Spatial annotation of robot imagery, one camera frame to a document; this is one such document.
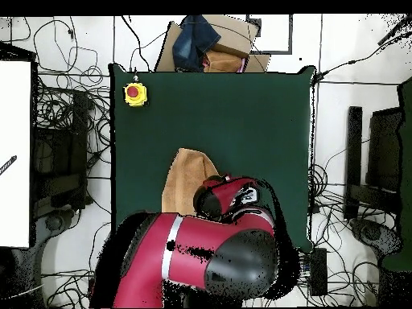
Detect brown cardboard box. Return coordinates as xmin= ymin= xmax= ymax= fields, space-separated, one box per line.
xmin=154 ymin=14 xmax=271 ymax=73

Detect black stand frame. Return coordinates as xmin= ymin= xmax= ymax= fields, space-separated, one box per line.
xmin=366 ymin=107 xmax=403 ymax=194

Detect dark green table cloth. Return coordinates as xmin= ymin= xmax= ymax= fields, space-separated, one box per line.
xmin=108 ymin=63 xmax=316 ymax=253

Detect black square frame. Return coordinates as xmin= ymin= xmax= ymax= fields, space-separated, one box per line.
xmin=245 ymin=14 xmax=294 ymax=55

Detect blue denim jeans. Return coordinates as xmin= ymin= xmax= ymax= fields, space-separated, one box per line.
xmin=171 ymin=14 xmax=222 ymax=72

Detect black equipment rack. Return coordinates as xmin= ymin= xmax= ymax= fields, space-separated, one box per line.
xmin=31 ymin=89 xmax=89 ymax=220

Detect black striped rod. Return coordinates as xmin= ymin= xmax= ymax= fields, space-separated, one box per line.
xmin=0 ymin=154 xmax=18 ymax=176

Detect tan terry towel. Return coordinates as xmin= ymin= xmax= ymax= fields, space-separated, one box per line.
xmin=160 ymin=146 xmax=221 ymax=217

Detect orange-brown folded cloth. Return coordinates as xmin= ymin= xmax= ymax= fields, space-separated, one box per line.
xmin=203 ymin=49 xmax=244 ymax=73

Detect black emergency stop cable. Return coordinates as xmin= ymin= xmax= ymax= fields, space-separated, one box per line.
xmin=120 ymin=14 xmax=152 ymax=73

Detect white board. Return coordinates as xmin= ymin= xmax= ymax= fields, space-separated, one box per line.
xmin=0 ymin=60 xmax=32 ymax=249

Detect black power box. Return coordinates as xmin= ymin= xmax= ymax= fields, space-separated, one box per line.
xmin=309 ymin=247 xmax=328 ymax=297

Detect black floor bar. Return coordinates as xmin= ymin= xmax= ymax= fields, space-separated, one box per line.
xmin=343 ymin=105 xmax=363 ymax=221

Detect black cable bundle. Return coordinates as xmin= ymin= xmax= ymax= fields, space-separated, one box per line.
xmin=33 ymin=65 xmax=112 ymax=162
xmin=308 ymin=163 xmax=397 ymax=233

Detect yellow emergency stop button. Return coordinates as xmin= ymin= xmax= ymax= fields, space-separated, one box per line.
xmin=122 ymin=75 xmax=149 ymax=108

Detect dark grey stand base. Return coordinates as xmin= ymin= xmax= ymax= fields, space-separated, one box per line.
xmin=350 ymin=218 xmax=403 ymax=258
xmin=9 ymin=208 xmax=78 ymax=307

